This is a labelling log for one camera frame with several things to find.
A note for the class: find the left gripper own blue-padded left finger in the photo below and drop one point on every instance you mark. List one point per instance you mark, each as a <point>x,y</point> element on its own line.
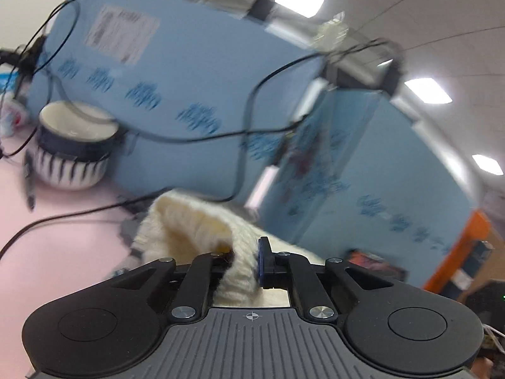
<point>196,283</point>

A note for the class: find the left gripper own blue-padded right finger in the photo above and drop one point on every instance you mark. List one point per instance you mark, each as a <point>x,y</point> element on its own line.
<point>299,278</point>

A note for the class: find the cream knitted sweater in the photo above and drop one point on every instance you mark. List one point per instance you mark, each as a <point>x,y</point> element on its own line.
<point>182,226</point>

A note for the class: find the smartphone playing video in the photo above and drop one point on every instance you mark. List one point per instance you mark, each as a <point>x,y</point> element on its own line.
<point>377,264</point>

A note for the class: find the light blue foam board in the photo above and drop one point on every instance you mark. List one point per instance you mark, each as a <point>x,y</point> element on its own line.
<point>193,87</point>

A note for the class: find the striped ceramic bowl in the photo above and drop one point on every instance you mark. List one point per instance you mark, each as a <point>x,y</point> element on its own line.
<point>74,143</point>

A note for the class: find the orange printed board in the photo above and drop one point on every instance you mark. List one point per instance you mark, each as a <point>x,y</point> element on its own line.
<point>477,228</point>

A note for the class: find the black pen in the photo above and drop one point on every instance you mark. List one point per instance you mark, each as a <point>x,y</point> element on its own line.
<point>29,177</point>

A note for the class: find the cartoon dog printed cloth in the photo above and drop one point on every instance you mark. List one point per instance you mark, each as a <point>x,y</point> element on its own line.
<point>492,346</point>

